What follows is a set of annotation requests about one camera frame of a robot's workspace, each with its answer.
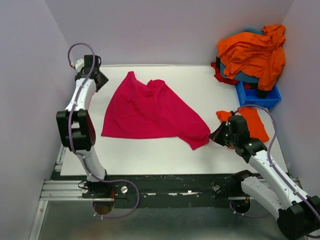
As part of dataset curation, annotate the magenta t-shirt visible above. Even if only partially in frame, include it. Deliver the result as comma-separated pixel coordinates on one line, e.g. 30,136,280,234
101,71,211,150

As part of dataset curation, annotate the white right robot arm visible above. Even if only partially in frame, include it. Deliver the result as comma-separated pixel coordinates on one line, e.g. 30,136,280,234
209,115,320,240

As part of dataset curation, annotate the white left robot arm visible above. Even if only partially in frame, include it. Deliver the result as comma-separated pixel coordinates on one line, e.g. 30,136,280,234
56,55,111,198

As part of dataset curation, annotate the folded orange t-shirt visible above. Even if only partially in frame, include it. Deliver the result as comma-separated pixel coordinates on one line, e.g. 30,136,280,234
215,107,270,143

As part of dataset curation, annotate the blue plastic bin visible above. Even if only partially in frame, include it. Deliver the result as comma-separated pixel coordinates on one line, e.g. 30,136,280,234
235,81,282,109

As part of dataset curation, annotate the red t-shirt in pile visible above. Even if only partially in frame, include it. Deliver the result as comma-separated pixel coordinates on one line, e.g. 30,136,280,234
210,62,239,86

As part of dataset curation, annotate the crumpled orange t-shirt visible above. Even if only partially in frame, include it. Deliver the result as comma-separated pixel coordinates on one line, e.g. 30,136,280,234
217,24,286,91

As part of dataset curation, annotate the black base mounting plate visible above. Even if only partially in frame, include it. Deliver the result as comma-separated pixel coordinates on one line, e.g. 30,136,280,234
51,170,252,213

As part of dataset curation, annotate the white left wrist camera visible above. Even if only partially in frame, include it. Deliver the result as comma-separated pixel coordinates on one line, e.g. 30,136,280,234
69,58,85,73

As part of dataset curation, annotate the aluminium extrusion rail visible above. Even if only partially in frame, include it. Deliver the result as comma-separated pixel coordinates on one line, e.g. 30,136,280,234
39,179,87,201

